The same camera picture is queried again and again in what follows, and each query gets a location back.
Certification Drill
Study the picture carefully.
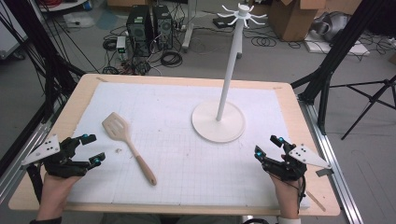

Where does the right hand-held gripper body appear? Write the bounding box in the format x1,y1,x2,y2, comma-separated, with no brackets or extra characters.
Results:
262,143,332,182

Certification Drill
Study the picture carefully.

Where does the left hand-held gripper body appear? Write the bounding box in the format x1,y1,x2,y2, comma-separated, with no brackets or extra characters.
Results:
21,133,92,179

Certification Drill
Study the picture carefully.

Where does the person's left hand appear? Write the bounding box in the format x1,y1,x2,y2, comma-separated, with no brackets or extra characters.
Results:
36,172,82,221

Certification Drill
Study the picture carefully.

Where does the person's right hand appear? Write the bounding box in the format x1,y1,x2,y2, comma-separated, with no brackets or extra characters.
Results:
269,154,304,219

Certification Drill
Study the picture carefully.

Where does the wooden slotted spatula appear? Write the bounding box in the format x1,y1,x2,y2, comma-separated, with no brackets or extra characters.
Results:
101,111,158,187

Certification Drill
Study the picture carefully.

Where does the thin wooden stick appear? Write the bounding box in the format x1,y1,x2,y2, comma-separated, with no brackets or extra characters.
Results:
305,190,327,213

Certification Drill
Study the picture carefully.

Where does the person's white right sleeve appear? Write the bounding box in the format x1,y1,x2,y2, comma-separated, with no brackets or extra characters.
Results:
277,217,303,224

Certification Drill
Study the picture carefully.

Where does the person's dark left sleeve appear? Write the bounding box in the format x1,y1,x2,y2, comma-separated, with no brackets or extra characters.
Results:
29,217,64,224

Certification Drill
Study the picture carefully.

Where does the white grid mat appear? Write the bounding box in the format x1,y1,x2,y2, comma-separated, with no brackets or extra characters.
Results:
66,80,313,209

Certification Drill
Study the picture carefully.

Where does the white utensil rack stand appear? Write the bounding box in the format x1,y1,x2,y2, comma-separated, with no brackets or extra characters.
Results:
191,2,269,145

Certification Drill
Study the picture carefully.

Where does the small white power box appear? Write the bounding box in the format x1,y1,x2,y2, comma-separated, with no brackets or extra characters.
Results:
115,35,128,54

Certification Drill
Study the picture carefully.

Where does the black tripod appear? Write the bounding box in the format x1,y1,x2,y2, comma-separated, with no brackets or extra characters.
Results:
329,74,396,141

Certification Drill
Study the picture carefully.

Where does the white foam board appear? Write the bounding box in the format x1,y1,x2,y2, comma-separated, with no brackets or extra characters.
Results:
303,33,372,57

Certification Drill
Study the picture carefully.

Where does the black computer tower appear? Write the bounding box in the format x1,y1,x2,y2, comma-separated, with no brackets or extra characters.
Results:
151,4,175,51
125,5,154,58

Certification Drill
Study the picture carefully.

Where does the large cardboard box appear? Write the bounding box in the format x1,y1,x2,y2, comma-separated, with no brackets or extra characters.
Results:
268,0,329,43

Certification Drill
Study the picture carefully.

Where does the grey rounded appliance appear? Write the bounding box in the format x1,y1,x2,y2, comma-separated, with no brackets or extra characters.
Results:
310,11,352,42

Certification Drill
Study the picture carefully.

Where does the flat black device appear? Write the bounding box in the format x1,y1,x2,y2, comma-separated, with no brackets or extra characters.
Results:
212,15,238,30

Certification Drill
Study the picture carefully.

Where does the white stand pole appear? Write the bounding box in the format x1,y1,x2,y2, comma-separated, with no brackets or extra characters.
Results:
181,0,199,53

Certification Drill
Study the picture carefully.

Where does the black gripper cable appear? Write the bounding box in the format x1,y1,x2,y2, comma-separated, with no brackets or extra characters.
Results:
269,173,308,217

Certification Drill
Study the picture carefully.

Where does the black gripper strap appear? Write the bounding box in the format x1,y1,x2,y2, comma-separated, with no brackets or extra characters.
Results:
25,162,45,204

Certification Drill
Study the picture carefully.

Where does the small grey metal bracket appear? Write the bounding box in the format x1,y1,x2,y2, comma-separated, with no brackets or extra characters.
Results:
315,167,334,178

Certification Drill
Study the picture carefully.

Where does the aluminium rail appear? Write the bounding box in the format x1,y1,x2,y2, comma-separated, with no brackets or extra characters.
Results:
0,120,53,204
298,98,364,224

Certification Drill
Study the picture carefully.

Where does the black metal frame stand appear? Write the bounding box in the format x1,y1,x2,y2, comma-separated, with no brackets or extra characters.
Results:
0,0,88,125
290,0,387,135

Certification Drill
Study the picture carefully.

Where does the coiled black cable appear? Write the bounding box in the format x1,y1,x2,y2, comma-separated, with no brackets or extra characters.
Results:
160,49,184,68
250,35,277,49

